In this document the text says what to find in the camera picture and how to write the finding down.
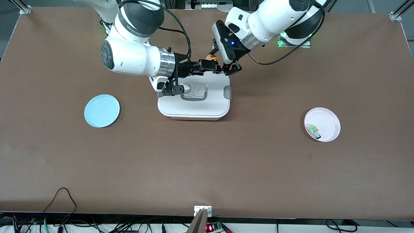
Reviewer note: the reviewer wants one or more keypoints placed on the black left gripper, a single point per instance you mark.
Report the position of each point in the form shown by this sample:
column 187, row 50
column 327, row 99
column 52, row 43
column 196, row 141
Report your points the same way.
column 237, row 51

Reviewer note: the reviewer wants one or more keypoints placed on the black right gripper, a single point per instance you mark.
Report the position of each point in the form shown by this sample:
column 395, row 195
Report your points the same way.
column 183, row 69

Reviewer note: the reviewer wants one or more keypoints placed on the orange push button switch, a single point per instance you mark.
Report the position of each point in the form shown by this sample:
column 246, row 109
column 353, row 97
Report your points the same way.
column 212, row 58

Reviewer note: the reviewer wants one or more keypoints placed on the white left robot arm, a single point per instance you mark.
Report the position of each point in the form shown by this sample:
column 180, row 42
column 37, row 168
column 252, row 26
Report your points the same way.
column 271, row 22

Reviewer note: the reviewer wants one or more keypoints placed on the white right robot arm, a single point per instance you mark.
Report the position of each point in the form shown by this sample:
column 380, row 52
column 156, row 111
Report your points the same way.
column 129, row 58

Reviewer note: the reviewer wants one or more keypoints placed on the white lidded storage box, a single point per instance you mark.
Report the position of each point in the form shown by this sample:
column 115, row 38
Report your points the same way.
column 194, row 108

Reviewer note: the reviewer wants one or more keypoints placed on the white power strip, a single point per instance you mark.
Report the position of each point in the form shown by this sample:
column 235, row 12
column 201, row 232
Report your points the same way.
column 210, row 5

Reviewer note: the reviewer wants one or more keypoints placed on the light blue plate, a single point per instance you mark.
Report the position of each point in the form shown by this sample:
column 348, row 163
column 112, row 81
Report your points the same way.
column 102, row 111

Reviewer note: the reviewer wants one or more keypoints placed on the pale pink plate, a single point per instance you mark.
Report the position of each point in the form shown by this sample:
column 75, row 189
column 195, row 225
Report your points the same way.
column 326, row 121

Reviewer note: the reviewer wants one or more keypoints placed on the red LED display module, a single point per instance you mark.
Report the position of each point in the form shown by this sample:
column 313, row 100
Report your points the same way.
column 212, row 227

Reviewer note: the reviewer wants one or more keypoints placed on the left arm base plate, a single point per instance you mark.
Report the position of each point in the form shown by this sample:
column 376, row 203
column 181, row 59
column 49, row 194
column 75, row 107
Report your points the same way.
column 304, row 46

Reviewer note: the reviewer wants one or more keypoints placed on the green push button switch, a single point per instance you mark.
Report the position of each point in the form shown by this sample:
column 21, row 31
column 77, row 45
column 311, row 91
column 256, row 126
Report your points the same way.
column 313, row 130

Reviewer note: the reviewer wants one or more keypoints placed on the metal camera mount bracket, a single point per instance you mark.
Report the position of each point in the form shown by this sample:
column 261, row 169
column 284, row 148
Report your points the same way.
column 199, row 223

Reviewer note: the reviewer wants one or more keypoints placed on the aluminium frame profile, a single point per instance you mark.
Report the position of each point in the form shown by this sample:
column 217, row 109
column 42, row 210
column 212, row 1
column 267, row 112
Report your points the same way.
column 22, row 8
column 399, row 13

